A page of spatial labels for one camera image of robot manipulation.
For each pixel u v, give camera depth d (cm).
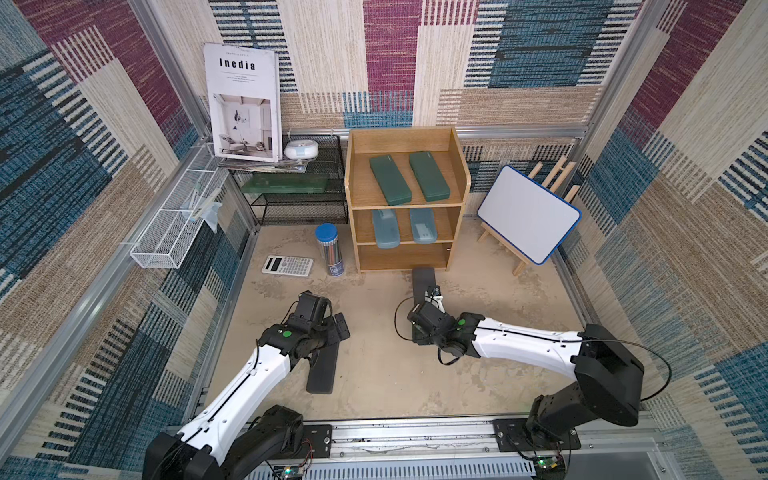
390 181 87
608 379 43
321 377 83
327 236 92
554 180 90
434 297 76
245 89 77
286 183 94
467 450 73
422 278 91
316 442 74
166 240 91
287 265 107
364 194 85
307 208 120
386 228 94
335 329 73
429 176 88
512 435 73
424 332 67
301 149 88
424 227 94
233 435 44
